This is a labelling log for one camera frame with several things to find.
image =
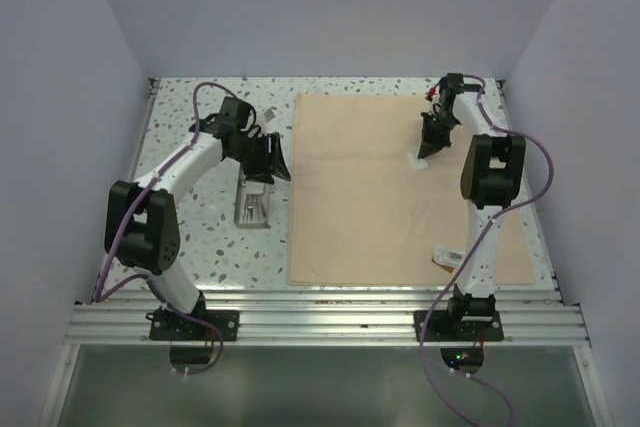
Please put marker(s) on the aluminium mounting rail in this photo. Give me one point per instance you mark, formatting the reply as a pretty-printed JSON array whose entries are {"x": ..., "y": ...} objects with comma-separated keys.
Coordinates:
[{"x": 380, "y": 318}]

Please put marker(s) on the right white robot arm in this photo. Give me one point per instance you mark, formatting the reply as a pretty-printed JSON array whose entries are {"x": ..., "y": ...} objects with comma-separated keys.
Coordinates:
[{"x": 491, "y": 175}]

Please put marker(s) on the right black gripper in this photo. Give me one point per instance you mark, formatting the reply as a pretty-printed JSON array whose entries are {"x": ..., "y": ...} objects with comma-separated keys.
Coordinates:
[{"x": 430, "y": 143}]

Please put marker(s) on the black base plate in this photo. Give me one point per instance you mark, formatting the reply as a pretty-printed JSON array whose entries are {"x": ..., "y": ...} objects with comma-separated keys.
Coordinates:
[
  {"x": 473, "y": 326},
  {"x": 212, "y": 324}
]

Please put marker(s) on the beige surgical cloth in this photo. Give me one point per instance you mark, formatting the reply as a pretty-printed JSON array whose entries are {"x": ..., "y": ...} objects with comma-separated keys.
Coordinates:
[{"x": 361, "y": 212}]

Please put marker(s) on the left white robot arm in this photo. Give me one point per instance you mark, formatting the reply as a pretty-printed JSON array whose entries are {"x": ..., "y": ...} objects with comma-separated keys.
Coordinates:
[{"x": 142, "y": 230}]

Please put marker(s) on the long surgical scissors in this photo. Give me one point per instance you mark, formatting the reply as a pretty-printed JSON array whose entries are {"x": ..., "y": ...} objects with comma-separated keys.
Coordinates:
[{"x": 253, "y": 208}]

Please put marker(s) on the metal instrument tray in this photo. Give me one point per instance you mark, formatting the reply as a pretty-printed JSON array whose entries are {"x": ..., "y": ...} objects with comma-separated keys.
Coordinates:
[{"x": 245, "y": 187}]

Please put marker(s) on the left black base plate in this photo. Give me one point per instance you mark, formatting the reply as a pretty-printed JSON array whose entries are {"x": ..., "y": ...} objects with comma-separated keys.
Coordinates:
[{"x": 212, "y": 324}]

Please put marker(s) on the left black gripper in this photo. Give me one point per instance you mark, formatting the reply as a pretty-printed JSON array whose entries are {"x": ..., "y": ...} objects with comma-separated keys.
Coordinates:
[{"x": 271, "y": 163}]

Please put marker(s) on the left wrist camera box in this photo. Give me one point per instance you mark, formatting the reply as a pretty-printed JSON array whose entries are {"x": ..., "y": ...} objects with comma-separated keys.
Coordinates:
[{"x": 269, "y": 115}]

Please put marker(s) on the sealed blade packet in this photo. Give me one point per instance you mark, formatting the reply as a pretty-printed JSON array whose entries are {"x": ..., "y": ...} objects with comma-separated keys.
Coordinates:
[{"x": 448, "y": 259}]

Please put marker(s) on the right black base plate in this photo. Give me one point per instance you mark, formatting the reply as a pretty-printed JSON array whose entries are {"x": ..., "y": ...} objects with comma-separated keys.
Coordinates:
[{"x": 473, "y": 326}]

